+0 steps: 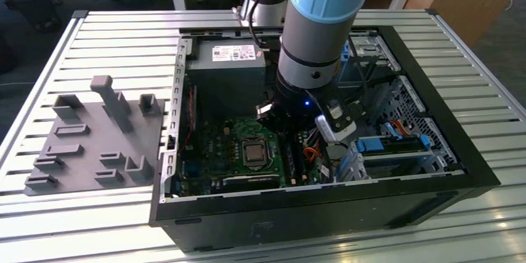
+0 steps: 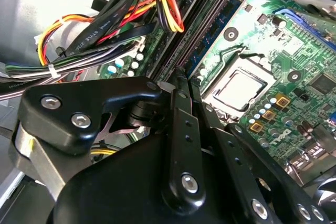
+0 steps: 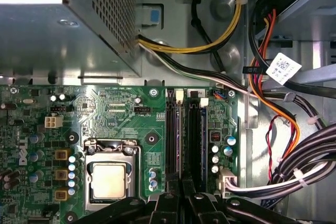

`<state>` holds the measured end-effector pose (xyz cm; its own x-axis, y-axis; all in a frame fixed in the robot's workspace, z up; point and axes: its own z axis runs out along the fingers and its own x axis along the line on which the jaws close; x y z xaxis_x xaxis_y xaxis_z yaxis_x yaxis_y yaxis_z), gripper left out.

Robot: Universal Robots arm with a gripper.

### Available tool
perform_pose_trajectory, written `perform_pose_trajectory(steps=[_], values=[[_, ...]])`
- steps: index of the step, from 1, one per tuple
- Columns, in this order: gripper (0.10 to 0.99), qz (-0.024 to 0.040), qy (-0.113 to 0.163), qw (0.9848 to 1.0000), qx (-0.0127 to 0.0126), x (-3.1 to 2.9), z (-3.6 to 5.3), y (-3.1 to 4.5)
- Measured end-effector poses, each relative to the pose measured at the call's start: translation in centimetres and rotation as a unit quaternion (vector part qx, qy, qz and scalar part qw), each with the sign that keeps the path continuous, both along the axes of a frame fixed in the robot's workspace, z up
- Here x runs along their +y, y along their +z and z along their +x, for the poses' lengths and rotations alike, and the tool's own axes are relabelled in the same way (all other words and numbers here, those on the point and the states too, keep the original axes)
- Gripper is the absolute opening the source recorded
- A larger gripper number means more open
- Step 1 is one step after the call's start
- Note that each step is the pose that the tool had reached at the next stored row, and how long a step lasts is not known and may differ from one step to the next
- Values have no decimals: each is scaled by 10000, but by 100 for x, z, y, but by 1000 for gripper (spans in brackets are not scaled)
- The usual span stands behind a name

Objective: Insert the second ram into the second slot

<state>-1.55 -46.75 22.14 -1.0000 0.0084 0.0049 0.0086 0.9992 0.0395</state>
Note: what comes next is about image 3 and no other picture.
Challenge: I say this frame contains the black PC case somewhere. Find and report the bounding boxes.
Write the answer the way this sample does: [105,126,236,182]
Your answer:
[0,0,336,224]

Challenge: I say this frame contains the black RAM slot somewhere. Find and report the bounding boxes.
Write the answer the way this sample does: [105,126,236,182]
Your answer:
[166,89,179,183]
[187,90,202,183]

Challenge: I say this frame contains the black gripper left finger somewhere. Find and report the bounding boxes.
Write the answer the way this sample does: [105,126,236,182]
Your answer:
[73,173,181,224]

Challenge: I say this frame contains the green motherboard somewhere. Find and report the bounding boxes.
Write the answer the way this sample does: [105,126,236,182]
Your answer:
[0,84,239,224]

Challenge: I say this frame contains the silver CPU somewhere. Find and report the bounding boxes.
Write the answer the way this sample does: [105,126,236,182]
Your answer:
[92,163,127,199]

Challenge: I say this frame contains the white wires with plug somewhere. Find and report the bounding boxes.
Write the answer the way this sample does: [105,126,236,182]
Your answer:
[217,159,336,200]

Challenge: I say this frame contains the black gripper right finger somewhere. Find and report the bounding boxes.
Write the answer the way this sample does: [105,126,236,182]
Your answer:
[182,173,301,224]

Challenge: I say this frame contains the white and black wires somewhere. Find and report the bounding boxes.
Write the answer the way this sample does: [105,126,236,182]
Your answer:
[136,40,263,100]

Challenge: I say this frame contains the thin black wire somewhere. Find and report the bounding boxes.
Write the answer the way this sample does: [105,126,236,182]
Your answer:
[189,0,229,76]

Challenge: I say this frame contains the red black twisted wire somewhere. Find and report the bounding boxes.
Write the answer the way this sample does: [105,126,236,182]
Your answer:
[264,114,284,183]

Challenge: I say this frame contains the blue plastic tab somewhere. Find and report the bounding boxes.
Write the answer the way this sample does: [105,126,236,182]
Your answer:
[150,9,161,24]

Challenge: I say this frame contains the grey power supply unit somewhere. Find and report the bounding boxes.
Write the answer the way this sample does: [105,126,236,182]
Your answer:
[0,0,144,79]

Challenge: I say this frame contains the metal drive cage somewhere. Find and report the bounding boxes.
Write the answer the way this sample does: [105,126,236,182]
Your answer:
[251,0,336,41]

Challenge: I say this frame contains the yellow wire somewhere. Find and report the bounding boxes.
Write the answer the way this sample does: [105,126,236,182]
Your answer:
[138,0,242,55]

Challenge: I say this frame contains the orange and red wires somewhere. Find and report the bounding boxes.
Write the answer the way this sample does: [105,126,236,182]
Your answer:
[246,8,301,162]

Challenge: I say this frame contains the white cable label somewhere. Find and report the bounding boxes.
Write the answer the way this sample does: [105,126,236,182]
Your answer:
[265,52,302,86]

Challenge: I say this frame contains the black cable bundle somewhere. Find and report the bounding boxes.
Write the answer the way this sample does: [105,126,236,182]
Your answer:
[258,90,336,209]

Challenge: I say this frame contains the white four-pin board socket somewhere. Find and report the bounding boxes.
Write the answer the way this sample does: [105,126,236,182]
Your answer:
[44,113,64,129]

